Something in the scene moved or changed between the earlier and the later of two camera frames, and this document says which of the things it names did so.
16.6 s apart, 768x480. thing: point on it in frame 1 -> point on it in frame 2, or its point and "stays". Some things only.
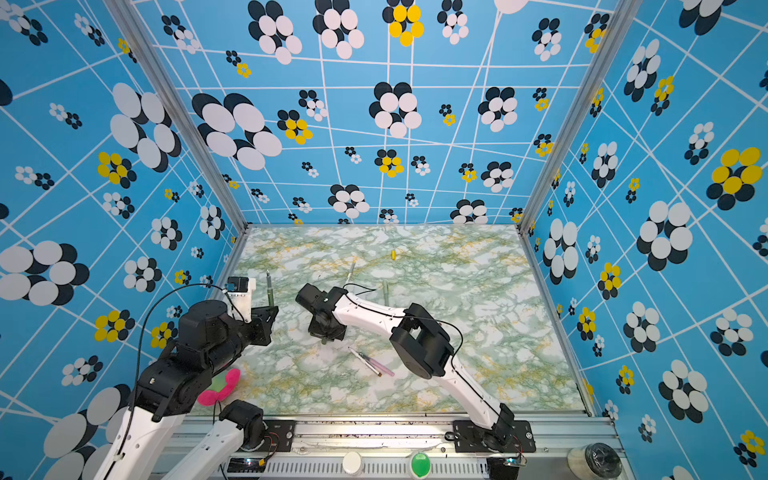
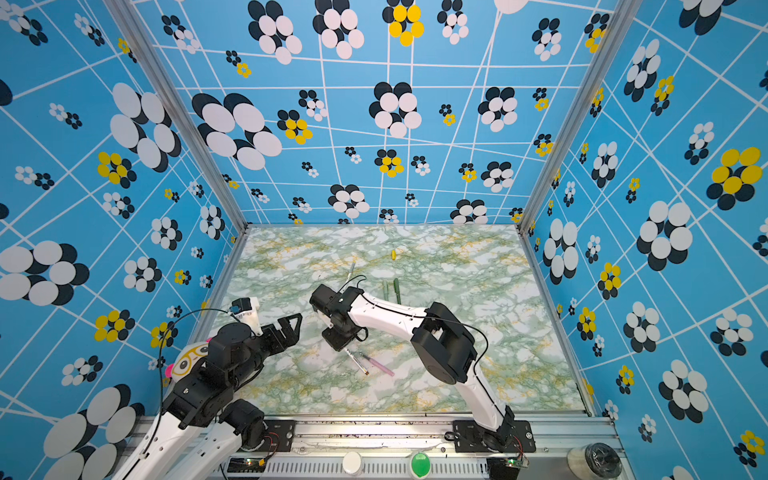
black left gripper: [260, 320] -> [280, 345]
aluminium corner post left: [148, 58] stays
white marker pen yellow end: [354, 261] stays
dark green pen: [270, 291] -> [397, 290]
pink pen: [377, 364] stays
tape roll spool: [596, 461] stays
